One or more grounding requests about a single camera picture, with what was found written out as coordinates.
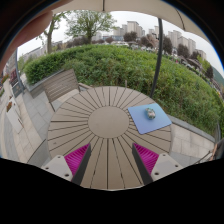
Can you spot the white flower planter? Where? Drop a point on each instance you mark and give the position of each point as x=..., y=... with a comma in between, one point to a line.
x=13, y=115

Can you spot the round leafy tree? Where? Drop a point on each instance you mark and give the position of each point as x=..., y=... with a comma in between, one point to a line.
x=90, y=23

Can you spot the black curved umbrella pole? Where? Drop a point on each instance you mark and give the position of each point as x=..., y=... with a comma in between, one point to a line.
x=158, y=56

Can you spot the blue mouse pad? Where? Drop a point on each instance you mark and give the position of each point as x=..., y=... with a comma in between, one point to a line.
x=140, y=121

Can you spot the thin sparse tree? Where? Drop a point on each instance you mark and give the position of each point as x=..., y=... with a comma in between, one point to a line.
x=50, y=36

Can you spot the dark tall sign pillar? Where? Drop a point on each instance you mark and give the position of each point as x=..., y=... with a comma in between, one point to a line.
x=18, y=75

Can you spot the beige umbrella canopy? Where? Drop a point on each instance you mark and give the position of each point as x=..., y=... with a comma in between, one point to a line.
x=133, y=6

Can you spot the distant apartment buildings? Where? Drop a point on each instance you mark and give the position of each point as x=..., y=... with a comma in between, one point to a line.
x=133, y=26

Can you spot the slatted wooden chair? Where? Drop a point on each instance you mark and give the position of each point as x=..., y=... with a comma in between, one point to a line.
x=61, y=85

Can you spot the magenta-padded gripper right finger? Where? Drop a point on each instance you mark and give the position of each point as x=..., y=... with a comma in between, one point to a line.
x=146, y=158

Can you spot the green hedge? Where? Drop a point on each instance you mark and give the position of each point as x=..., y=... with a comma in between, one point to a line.
x=110, y=63

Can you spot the transparent green computer mouse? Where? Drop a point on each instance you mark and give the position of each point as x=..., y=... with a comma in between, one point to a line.
x=150, y=113

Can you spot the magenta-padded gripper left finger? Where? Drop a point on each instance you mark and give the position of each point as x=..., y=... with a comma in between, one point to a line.
x=76, y=159

